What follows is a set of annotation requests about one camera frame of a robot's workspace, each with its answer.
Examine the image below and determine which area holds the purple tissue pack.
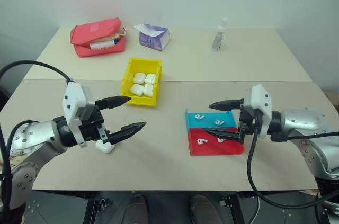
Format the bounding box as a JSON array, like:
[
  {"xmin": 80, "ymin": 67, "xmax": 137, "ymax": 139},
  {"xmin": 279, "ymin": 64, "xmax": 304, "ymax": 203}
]
[{"xmin": 133, "ymin": 22, "xmax": 171, "ymax": 51}]

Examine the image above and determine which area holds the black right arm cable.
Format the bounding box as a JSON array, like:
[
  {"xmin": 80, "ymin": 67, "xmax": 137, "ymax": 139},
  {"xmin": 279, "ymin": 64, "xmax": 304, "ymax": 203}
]
[{"xmin": 246, "ymin": 118, "xmax": 339, "ymax": 209}]

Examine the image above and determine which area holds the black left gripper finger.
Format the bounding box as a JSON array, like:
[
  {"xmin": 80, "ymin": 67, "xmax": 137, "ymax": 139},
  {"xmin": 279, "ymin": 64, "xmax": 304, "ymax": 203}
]
[
  {"xmin": 94, "ymin": 96, "xmax": 132, "ymax": 111},
  {"xmin": 107, "ymin": 121, "xmax": 147, "ymax": 146}
]

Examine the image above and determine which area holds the red plastic tray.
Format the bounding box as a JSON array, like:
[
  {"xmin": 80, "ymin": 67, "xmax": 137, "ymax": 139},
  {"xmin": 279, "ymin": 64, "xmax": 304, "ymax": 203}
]
[{"xmin": 186, "ymin": 127, "xmax": 246, "ymax": 157}]

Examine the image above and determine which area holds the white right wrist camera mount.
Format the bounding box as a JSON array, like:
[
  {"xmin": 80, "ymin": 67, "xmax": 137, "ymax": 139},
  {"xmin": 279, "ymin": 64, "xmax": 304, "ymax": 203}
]
[{"xmin": 243, "ymin": 84, "xmax": 273, "ymax": 139}]

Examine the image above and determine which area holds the red fabric pouch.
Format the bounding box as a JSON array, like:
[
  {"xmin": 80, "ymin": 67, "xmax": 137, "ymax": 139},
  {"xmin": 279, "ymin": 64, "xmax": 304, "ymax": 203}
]
[{"xmin": 69, "ymin": 17, "xmax": 127, "ymax": 58}]

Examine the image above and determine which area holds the dark brown rounded shape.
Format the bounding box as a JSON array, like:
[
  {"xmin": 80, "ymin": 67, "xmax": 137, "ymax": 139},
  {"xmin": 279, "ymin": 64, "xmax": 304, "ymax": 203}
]
[
  {"xmin": 121, "ymin": 194, "xmax": 149, "ymax": 224},
  {"xmin": 189, "ymin": 194, "xmax": 222, "ymax": 224}
]

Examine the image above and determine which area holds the thin white cable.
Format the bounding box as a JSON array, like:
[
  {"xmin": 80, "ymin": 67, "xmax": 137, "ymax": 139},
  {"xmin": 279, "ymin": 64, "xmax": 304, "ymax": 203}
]
[{"xmin": 253, "ymin": 196, "xmax": 262, "ymax": 224}]

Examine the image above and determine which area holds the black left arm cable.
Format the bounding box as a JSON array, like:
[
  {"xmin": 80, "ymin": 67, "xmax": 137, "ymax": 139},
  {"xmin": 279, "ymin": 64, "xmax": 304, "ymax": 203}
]
[{"xmin": 0, "ymin": 60, "xmax": 74, "ymax": 217}]

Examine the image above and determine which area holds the blue plastic tray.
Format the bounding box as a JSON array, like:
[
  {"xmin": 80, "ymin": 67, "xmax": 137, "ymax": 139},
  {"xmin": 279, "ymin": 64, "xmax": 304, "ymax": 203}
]
[{"xmin": 184, "ymin": 107, "xmax": 238, "ymax": 132}]

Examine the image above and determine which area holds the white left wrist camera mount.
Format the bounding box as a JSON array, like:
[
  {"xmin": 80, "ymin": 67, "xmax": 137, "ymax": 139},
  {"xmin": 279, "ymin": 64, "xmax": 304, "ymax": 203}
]
[{"xmin": 61, "ymin": 82, "xmax": 96, "ymax": 148}]

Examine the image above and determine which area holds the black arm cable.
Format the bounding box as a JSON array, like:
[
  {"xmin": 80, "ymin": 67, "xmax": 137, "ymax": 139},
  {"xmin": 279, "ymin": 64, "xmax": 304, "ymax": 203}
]
[
  {"xmin": 246, "ymin": 118, "xmax": 339, "ymax": 209},
  {"xmin": 0, "ymin": 60, "xmax": 74, "ymax": 217}
]

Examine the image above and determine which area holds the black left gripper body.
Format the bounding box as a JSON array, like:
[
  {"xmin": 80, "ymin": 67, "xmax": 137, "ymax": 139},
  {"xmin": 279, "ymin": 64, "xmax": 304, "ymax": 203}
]
[{"xmin": 78, "ymin": 106, "xmax": 111, "ymax": 144}]

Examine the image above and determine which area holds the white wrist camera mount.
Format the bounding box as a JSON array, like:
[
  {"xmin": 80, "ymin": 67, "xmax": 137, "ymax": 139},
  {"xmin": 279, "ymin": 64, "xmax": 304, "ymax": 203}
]
[
  {"xmin": 243, "ymin": 84, "xmax": 273, "ymax": 139},
  {"xmin": 61, "ymin": 82, "xmax": 96, "ymax": 148}
]

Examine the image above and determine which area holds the white marker with blue cap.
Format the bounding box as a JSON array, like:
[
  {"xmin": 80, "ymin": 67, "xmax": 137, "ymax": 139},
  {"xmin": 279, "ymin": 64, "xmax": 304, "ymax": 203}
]
[{"xmin": 90, "ymin": 39, "xmax": 120, "ymax": 50}]

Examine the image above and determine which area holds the clear spray bottle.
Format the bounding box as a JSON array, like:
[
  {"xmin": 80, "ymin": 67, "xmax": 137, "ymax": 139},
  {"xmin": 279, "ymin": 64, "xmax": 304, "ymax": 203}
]
[{"xmin": 211, "ymin": 17, "xmax": 229, "ymax": 51}]

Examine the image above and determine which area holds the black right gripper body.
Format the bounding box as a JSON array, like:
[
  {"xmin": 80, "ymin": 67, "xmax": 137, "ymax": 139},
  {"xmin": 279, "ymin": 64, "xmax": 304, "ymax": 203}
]
[{"xmin": 237, "ymin": 106, "xmax": 262, "ymax": 145}]

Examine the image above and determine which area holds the yellow plastic bin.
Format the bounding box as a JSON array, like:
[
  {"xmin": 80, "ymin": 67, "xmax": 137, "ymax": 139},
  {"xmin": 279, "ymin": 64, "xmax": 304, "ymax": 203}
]
[{"xmin": 120, "ymin": 57, "xmax": 163, "ymax": 108}]

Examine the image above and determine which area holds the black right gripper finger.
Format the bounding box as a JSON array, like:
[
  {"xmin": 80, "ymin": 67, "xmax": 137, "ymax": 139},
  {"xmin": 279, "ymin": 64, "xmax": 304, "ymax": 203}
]
[
  {"xmin": 208, "ymin": 98, "xmax": 245, "ymax": 111},
  {"xmin": 202, "ymin": 128, "xmax": 246, "ymax": 145}
]

